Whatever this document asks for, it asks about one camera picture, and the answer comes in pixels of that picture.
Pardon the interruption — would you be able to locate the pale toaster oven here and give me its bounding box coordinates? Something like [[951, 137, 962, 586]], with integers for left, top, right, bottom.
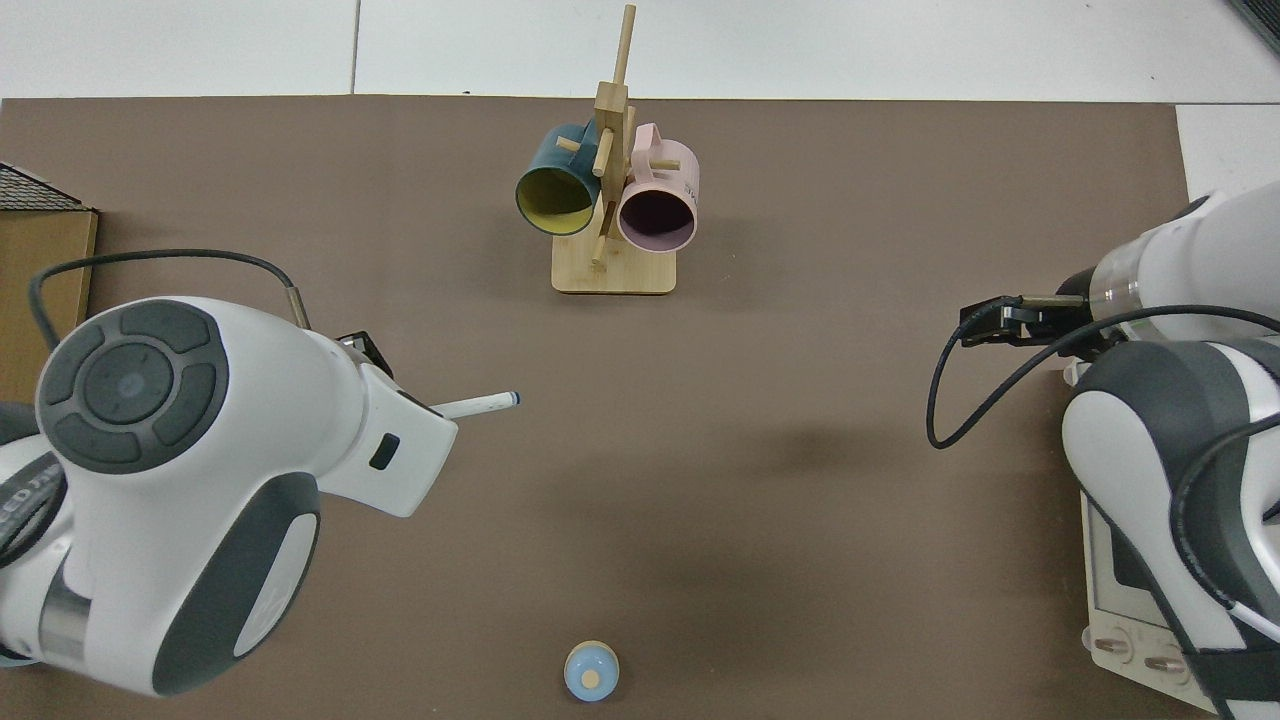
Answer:
[[1062, 360, 1226, 714]]

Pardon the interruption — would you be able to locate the wire basket with wooden floor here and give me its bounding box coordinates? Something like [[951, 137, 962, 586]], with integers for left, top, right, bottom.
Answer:
[[0, 162, 101, 406]]

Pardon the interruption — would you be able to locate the wooden cup stand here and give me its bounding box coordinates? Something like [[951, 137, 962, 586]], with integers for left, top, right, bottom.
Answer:
[[551, 4, 678, 296]]

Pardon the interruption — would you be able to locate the white marker with blue cap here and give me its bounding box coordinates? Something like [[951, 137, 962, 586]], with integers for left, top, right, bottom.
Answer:
[[432, 390, 522, 421]]

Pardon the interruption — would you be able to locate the small blue round thing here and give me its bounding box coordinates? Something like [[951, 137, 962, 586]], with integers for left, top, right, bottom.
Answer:
[[563, 641, 620, 703]]

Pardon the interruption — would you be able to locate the pink cup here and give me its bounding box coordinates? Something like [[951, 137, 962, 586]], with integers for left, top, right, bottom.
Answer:
[[616, 123, 700, 254]]

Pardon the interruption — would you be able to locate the brown table cloth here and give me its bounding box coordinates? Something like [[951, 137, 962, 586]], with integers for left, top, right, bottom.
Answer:
[[0, 95, 1216, 720]]

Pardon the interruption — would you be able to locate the dark teal cup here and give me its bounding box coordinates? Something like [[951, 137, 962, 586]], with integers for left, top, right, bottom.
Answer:
[[515, 122, 601, 238]]

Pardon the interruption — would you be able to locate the dark background equipment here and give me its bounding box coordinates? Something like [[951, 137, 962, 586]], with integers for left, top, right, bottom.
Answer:
[[1228, 0, 1280, 53]]

